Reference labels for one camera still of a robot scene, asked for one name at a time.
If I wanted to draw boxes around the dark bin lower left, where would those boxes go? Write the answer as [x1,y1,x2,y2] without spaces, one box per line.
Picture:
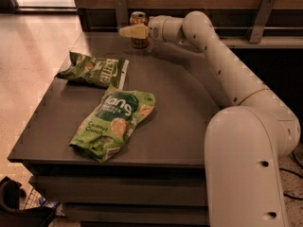
[0,177,55,227]

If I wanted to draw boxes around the light green rice crisps bag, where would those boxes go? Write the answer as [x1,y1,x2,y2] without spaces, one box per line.
[69,86,155,163]

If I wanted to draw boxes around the grey table with drawers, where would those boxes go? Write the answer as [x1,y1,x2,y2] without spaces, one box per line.
[9,34,219,227]

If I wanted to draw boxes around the black cable on floor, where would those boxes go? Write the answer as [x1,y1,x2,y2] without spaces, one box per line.
[278,149,303,201]

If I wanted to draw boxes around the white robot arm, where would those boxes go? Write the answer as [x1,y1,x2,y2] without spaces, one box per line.
[119,11,301,227]

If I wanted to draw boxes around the dark green Kettle chip bag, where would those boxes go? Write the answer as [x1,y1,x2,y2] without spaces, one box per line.
[56,52,129,89]

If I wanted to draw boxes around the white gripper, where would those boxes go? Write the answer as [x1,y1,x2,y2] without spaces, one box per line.
[119,16,165,43]

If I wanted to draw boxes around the right grey metal bracket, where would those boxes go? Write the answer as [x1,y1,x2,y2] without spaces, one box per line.
[248,0,276,44]

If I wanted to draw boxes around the left grey metal bracket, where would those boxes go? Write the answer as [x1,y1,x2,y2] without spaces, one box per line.
[114,0,129,29]

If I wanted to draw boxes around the grey metal bracket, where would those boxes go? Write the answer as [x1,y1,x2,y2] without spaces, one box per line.
[114,0,129,29]
[248,0,276,44]

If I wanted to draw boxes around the orange drink can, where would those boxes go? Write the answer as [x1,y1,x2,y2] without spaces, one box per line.
[130,11,149,49]

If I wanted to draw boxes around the wooden counter with shelf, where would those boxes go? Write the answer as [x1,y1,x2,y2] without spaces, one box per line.
[74,0,303,48]

